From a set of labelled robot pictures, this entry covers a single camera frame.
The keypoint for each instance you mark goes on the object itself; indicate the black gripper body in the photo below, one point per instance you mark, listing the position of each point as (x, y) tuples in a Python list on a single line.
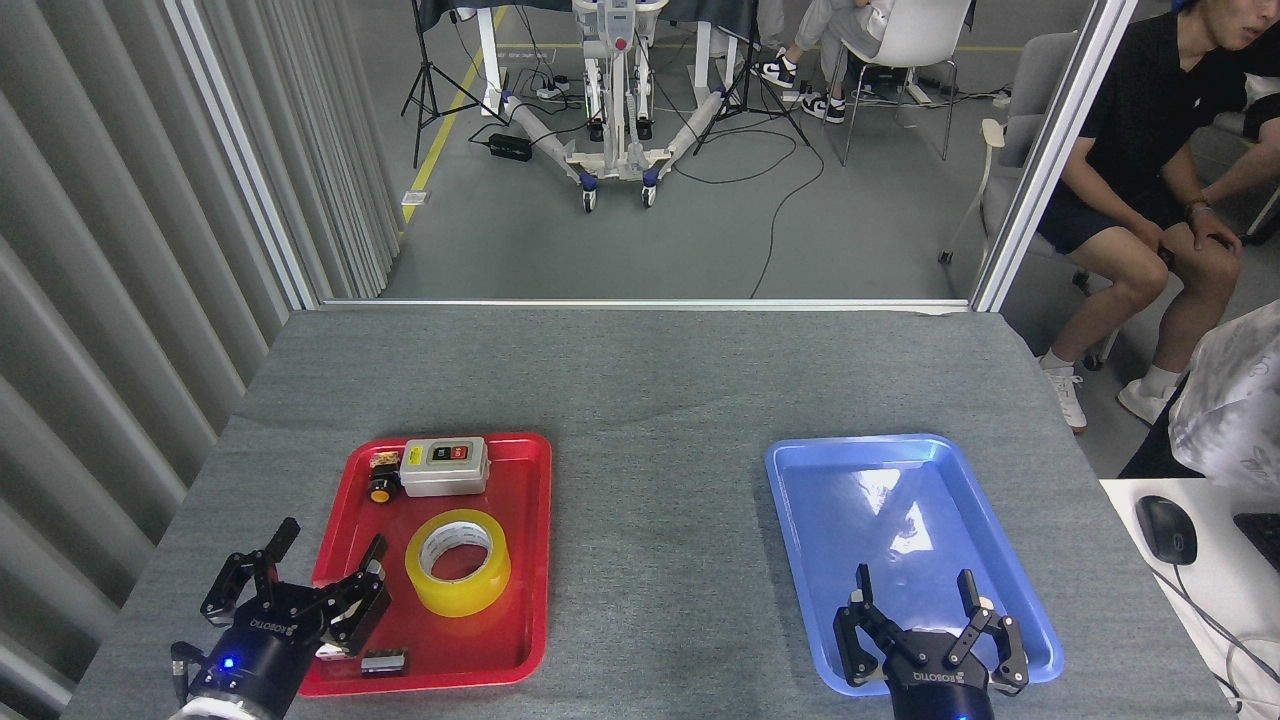
[(265, 650), (940, 685)]

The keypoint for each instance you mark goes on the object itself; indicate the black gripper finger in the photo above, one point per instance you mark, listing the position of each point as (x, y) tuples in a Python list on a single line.
[(850, 640), (272, 552), (368, 600), (1008, 650)]

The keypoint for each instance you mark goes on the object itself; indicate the yellow tape roll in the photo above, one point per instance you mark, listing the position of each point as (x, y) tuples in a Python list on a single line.
[(460, 595)]

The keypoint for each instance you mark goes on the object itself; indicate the small black silver block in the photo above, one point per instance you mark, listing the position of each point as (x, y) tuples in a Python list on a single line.
[(383, 663)]

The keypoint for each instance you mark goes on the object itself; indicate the white circuit breaker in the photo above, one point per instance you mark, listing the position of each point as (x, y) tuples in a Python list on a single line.
[(330, 653)]

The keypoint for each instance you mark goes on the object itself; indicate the black yellow push button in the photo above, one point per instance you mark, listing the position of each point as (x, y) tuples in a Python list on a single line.
[(381, 490)]

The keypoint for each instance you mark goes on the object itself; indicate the red plastic tray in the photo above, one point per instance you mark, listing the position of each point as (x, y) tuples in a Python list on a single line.
[(470, 650)]

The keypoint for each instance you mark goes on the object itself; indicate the blue plastic tray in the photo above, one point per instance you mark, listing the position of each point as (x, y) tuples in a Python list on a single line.
[(850, 520)]

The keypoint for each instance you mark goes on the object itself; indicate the white desk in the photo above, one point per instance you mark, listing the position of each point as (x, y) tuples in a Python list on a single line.
[(1130, 600)]

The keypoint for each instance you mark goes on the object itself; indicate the small brown terminal part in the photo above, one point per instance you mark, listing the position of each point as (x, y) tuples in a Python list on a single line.
[(385, 459)]

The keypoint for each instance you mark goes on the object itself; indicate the black computer mouse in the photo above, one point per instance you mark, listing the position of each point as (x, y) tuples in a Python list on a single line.
[(1166, 530)]

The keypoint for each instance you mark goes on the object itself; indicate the black keyboard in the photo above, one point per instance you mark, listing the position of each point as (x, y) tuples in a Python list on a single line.
[(1262, 535)]

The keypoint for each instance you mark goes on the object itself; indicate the black power adapter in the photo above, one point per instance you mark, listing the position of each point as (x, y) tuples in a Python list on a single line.
[(510, 147)]

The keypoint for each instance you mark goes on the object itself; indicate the white wheeled stand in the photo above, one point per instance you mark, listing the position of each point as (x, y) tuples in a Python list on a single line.
[(610, 160)]

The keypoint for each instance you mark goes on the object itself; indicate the black tripod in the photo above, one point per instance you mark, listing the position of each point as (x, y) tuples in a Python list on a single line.
[(430, 50), (748, 80)]

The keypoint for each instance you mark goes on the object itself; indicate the grey white office chair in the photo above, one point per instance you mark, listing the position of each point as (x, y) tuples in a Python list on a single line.
[(1040, 70)]

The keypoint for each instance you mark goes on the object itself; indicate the black-covered white-legged table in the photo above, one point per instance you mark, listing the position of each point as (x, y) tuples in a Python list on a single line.
[(560, 8)]

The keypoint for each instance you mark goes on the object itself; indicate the grey two-button switch box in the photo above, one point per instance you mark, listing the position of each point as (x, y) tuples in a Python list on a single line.
[(445, 478)]

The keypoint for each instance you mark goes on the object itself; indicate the silver frame rail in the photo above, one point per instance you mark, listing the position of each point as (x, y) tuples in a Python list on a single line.
[(650, 303)]

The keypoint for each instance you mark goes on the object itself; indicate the silver frame post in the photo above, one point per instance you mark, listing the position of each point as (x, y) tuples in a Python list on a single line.
[(245, 150), (1050, 150)]

